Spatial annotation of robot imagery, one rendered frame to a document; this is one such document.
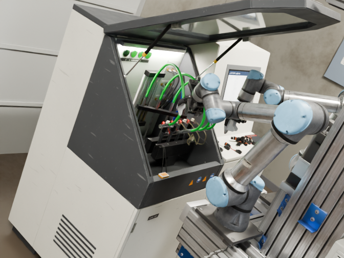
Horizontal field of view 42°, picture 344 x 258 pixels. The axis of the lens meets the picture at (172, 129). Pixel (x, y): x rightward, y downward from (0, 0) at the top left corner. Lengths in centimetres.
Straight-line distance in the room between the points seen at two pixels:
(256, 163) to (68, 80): 123
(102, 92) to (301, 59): 311
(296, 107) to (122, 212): 111
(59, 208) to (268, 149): 141
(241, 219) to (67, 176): 107
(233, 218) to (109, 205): 72
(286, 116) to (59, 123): 140
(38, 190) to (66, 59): 80
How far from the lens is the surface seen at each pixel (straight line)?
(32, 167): 277
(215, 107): 177
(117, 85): 220
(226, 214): 187
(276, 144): 158
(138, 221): 227
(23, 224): 293
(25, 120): 375
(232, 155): 275
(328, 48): 490
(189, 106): 196
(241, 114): 184
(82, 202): 247
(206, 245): 197
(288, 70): 507
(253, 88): 224
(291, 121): 151
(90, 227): 246
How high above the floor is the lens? 195
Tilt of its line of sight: 21 degrees down
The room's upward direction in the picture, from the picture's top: 23 degrees clockwise
